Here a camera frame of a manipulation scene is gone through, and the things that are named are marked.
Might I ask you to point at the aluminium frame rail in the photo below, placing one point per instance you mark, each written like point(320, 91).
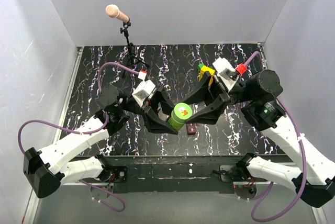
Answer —
point(33, 200)

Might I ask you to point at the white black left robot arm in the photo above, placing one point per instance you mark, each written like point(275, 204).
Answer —
point(52, 166)

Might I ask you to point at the yellow toy brick block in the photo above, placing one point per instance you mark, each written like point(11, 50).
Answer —
point(205, 71)

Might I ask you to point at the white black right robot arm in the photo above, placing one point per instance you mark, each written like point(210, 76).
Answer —
point(313, 173)

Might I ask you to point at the brown weekly pill organizer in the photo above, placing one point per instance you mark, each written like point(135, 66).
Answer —
point(191, 128)

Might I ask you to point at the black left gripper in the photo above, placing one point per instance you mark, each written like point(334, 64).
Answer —
point(154, 122)

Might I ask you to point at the black microphone tripod stand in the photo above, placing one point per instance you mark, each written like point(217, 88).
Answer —
point(130, 60)

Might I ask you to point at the green lidded pill bottle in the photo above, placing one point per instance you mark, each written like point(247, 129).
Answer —
point(179, 115)

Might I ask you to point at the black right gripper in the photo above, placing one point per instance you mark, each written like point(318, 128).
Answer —
point(209, 114)

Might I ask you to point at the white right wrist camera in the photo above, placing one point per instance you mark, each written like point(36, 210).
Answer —
point(227, 74)

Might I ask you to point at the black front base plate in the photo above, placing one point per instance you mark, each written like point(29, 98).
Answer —
point(137, 174)

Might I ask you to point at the pink foam microphone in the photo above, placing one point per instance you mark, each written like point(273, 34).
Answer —
point(113, 11)

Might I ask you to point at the green toy brick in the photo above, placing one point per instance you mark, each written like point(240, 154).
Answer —
point(199, 67)

